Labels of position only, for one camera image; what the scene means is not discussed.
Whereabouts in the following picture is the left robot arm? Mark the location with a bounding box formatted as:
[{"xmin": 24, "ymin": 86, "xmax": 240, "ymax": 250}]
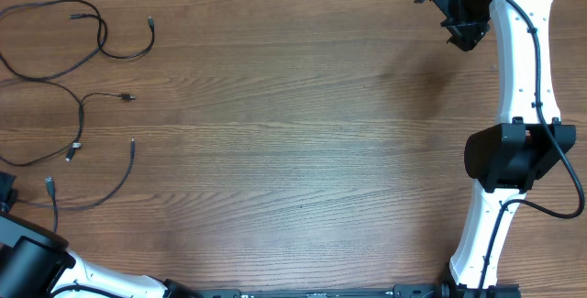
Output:
[{"xmin": 1, "ymin": 172, "xmax": 200, "ymax": 298}]

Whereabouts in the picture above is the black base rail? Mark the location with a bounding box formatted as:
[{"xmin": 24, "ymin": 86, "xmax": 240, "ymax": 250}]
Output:
[{"xmin": 113, "ymin": 282, "xmax": 522, "ymax": 298}]

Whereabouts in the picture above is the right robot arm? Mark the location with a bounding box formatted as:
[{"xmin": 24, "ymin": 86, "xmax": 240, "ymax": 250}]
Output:
[{"xmin": 393, "ymin": 0, "xmax": 576, "ymax": 297}]

